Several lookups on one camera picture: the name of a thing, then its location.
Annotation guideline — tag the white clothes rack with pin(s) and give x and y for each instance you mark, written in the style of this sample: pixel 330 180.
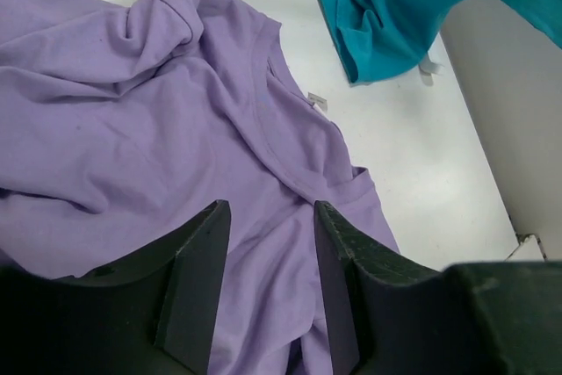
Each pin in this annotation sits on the white clothes rack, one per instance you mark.
pixel 429 67

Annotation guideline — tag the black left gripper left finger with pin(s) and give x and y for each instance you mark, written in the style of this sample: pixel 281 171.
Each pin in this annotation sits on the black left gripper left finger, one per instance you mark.
pixel 152 311

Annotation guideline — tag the purple t-shirt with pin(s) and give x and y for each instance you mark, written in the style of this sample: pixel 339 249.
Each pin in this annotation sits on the purple t-shirt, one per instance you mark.
pixel 119 124

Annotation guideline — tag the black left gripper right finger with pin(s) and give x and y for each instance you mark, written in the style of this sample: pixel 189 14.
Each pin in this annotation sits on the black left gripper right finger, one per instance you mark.
pixel 385 313

